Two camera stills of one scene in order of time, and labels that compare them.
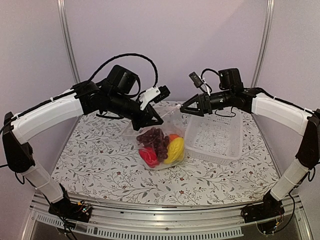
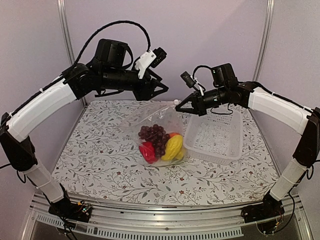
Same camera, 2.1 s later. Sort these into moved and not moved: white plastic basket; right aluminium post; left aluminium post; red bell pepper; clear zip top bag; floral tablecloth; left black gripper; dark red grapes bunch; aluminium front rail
Moved: left black gripper; clear zip top bag; dark red grapes bunch; red bell pepper
Not moved: aluminium front rail; right aluminium post; floral tablecloth; left aluminium post; white plastic basket
